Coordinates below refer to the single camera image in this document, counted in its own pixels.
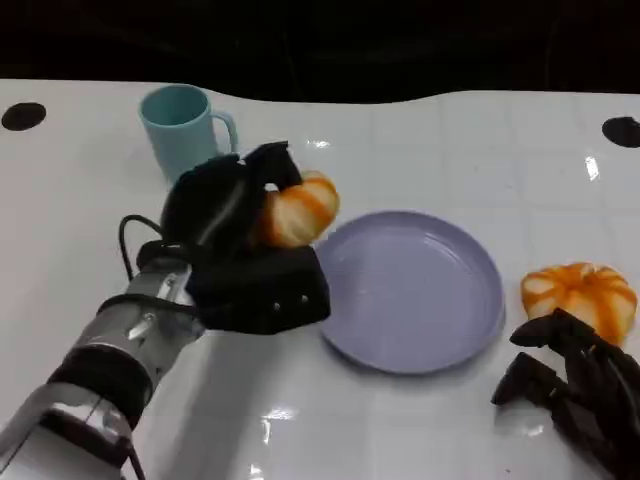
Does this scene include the orange and white bread roll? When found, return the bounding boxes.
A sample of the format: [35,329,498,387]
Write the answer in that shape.
[520,261,639,348]
[257,170,342,250]

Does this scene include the pale green mug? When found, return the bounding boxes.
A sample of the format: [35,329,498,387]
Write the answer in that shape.
[138,83,239,187]

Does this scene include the lilac plate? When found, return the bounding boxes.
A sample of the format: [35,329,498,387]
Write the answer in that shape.
[313,210,505,376]

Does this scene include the black round table hole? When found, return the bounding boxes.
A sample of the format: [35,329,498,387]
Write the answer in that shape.
[601,116,640,149]
[0,102,48,133]

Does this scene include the black looping arm cable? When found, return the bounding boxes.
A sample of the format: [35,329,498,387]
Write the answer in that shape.
[118,214,168,281]

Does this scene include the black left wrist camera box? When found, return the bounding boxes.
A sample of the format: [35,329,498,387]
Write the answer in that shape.
[187,246,332,335]

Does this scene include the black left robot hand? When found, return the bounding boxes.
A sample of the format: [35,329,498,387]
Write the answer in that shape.
[158,140,304,263]

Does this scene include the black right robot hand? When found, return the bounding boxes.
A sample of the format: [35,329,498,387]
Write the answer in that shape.
[490,307,640,480]

